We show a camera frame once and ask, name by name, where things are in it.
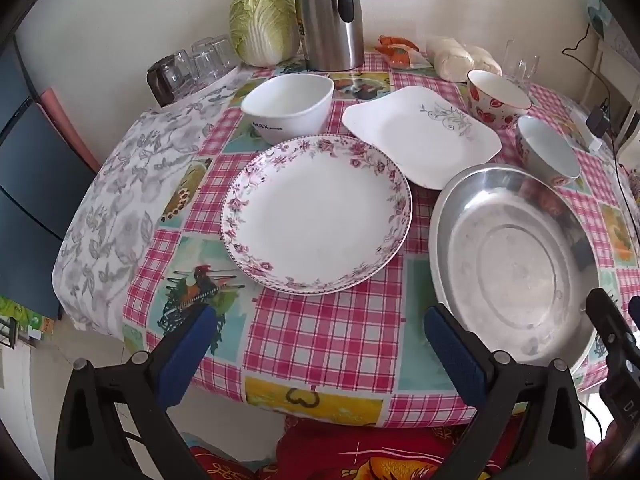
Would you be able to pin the white teal-trimmed bag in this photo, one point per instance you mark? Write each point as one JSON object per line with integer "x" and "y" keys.
{"x": 597, "y": 12}

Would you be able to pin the clear glass tumbler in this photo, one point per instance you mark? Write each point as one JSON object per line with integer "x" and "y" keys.
{"x": 205, "y": 65}
{"x": 220, "y": 50}
{"x": 184, "y": 72}

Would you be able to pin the white square plate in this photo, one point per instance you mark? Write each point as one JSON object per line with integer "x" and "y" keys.
{"x": 400, "y": 130}

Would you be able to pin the stainless steel thermos kettle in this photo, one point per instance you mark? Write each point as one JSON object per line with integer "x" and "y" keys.
{"x": 325, "y": 30}

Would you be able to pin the green printed carton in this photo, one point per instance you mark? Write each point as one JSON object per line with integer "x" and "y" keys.
{"x": 25, "y": 317}

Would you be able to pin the clear glass mug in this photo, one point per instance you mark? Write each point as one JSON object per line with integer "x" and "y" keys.
{"x": 520, "y": 65}

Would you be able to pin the plain white bowl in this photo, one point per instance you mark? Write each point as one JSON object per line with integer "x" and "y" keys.
{"x": 285, "y": 105}

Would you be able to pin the napa cabbage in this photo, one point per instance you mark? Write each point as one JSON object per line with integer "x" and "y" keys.
{"x": 262, "y": 25}

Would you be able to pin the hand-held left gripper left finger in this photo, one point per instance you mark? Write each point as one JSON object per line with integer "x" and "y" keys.
{"x": 187, "y": 355}

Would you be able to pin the round floral rim plate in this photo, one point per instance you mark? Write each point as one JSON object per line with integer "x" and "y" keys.
{"x": 315, "y": 215}

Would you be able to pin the black power adapter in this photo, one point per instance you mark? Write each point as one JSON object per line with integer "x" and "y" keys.
{"x": 597, "y": 120}

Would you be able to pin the pink board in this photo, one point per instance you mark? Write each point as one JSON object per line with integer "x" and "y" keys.
{"x": 65, "y": 125}

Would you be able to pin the round metal basin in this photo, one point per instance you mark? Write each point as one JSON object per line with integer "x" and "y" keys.
{"x": 515, "y": 265}

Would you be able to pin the strawberry print bowl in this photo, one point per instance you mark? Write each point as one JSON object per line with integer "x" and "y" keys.
{"x": 545, "y": 150}

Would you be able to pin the bag of steamed buns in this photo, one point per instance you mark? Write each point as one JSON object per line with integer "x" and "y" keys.
{"x": 450, "y": 57}

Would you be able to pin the white power strip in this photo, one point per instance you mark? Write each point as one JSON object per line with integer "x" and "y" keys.
{"x": 580, "y": 132}

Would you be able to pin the dark blue cabinet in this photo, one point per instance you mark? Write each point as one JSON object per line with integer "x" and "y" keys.
{"x": 30, "y": 185}

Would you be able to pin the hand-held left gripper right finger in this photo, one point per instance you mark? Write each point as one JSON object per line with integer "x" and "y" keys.
{"x": 455, "y": 355}

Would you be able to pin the orange snack packet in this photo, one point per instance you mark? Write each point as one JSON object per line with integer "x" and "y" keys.
{"x": 400, "y": 52}

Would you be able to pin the red printed blanket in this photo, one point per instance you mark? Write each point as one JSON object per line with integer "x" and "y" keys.
{"x": 350, "y": 455}

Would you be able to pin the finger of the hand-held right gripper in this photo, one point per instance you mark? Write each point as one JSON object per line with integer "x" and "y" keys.
{"x": 607, "y": 320}
{"x": 635, "y": 312}

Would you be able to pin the pink plaid printed tablecloth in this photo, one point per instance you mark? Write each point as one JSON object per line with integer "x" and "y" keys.
{"x": 320, "y": 340}

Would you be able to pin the red-rimmed strawberry bowl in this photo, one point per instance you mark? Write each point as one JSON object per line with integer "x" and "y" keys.
{"x": 495, "y": 105}

